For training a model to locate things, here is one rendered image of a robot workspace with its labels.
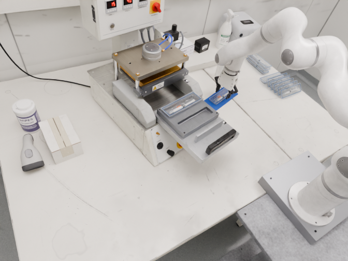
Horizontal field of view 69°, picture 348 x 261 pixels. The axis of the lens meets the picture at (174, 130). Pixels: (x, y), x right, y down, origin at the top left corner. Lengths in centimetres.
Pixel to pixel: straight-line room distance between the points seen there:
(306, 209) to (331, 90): 49
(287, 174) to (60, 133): 100
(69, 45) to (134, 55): 60
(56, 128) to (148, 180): 46
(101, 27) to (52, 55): 60
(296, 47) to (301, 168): 59
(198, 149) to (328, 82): 48
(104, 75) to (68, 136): 34
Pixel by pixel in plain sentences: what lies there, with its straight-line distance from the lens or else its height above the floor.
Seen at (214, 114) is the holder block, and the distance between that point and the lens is 106.
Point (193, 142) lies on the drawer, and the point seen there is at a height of 97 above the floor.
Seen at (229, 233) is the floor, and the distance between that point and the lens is 191.
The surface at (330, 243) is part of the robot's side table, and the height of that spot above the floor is 75.
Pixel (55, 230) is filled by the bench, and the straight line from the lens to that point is 106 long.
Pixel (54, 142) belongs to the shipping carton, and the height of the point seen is 84.
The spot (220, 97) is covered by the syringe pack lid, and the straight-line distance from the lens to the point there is 150.
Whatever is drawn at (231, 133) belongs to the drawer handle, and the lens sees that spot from 99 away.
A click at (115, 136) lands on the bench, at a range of 124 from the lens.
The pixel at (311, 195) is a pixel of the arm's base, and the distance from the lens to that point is 112.
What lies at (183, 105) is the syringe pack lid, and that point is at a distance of 105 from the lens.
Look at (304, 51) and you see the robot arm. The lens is 94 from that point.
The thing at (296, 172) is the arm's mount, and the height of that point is 81.
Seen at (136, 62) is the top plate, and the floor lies 111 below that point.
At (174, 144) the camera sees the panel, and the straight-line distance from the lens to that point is 116.
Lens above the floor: 172
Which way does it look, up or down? 49 degrees down
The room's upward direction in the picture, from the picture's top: 11 degrees clockwise
